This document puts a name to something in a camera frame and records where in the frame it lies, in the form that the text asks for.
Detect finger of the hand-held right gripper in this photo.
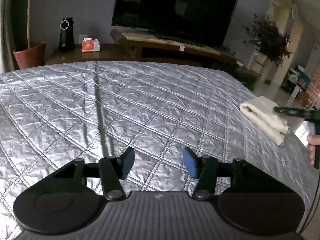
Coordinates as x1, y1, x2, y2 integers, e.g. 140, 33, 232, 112
274, 106, 304, 117

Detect green indoor tree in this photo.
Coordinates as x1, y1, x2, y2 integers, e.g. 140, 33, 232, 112
0, 0, 63, 49

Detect black flat television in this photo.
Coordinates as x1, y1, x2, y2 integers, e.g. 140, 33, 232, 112
111, 0, 240, 48

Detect light wooden tv bench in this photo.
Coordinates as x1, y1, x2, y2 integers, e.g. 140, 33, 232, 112
110, 29, 238, 63

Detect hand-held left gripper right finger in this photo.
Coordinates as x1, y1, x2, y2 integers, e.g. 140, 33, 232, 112
182, 147, 297, 202

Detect beige shirt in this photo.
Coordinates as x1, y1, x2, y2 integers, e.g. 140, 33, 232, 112
239, 96, 290, 146

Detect red plant pot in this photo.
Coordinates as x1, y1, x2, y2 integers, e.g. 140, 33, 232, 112
13, 42, 47, 70

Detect silver quilted mat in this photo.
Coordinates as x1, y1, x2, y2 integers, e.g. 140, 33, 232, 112
0, 60, 318, 240

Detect orange tissue box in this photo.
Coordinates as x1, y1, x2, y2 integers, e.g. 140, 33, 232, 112
81, 38, 100, 53

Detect white plant pedestal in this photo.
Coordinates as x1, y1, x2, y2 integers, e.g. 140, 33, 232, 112
249, 50, 273, 80

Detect grey curtain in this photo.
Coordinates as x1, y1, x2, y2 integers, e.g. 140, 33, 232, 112
0, 0, 15, 74

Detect dark dried plant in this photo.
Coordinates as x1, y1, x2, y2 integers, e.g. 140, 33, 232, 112
244, 14, 294, 63

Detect shelf with boxes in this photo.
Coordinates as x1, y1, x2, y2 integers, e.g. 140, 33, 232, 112
282, 65, 320, 108

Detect black cylindrical speaker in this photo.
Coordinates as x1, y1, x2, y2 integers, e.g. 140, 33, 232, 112
58, 17, 75, 52

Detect person's right hand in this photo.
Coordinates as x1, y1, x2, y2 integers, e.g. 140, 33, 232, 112
307, 134, 320, 166

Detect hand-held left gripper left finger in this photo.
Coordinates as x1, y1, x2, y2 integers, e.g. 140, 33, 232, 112
24, 147, 135, 202

